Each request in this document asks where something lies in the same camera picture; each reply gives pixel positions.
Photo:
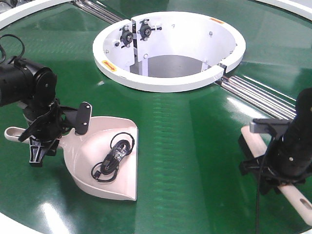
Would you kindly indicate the rear steel roller strip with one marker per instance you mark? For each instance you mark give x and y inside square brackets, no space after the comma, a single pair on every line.
[96,10]

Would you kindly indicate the left black bearing mount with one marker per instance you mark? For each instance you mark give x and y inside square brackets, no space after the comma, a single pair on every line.
[126,36]

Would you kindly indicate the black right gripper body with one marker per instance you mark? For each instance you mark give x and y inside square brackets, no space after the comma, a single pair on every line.
[286,161]

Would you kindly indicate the white outer rim right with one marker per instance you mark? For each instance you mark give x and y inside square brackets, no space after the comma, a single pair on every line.
[299,7]

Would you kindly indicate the white outer rim left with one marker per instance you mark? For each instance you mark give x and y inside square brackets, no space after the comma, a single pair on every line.
[10,16]

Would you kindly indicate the right steel roller strip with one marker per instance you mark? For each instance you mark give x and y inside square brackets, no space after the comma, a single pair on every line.
[268,100]

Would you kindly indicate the beige hand brush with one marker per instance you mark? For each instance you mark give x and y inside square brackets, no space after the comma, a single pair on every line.
[300,203]

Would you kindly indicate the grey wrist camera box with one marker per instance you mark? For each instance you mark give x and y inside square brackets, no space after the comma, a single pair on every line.
[271,126]

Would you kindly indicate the black bearing mount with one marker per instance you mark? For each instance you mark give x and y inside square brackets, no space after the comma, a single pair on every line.
[146,30]
[126,36]

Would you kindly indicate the steel roller strip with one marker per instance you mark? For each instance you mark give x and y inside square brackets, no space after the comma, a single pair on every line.
[96,10]
[268,100]

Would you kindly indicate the white central ring housing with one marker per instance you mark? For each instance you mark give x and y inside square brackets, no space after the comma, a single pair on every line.
[217,45]

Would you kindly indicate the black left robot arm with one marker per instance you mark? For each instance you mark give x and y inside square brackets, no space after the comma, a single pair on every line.
[33,86]

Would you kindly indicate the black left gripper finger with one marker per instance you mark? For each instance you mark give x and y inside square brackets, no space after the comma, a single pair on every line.
[39,149]
[83,117]

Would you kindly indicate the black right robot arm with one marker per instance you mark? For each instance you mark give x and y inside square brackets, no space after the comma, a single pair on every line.
[301,125]

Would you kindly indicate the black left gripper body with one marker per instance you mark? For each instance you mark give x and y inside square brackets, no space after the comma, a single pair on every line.
[48,123]

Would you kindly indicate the right black bearing mount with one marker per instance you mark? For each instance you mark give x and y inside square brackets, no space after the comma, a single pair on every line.
[146,30]

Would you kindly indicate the white rim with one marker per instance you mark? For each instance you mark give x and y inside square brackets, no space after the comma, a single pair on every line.
[299,7]
[10,16]

